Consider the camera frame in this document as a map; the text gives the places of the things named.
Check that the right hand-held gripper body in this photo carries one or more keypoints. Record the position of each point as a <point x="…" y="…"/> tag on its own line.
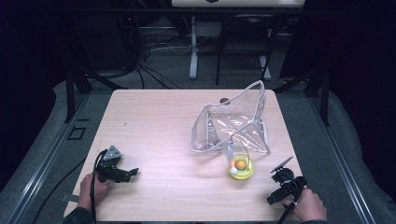
<point x="288" y="182"/>

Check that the white desk leg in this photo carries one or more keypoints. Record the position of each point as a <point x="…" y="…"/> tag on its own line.
<point x="193" y="49"/>
<point x="265" y="68"/>

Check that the person's left hand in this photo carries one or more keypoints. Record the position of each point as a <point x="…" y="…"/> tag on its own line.
<point x="93" y="191"/>

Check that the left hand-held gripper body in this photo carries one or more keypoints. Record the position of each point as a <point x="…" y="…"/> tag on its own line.
<point x="109" y="168"/>

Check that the clear plastic zip bag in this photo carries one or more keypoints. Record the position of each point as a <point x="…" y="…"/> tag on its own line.
<point x="232" y="124"/>

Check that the black metal chair frame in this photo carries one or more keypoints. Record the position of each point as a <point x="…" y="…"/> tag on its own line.
<point x="220" y="53"/>

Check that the person's right hand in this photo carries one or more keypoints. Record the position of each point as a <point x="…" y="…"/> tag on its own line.
<point x="309" y="206"/>

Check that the yellow round dish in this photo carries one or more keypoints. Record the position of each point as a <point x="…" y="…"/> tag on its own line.
<point x="246" y="174"/>

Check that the orange ball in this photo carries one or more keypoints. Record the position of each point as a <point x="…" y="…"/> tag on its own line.
<point x="241" y="164"/>

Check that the aluminium floor rail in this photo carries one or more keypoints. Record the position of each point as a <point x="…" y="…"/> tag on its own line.
<point x="339" y="155"/>
<point x="46" y="158"/>

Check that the dark brown round disc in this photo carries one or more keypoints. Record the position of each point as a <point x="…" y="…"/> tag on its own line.
<point x="224" y="100"/>

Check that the black metal stand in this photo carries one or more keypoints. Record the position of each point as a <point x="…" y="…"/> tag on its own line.
<point x="70" y="93"/>
<point x="324" y="96"/>

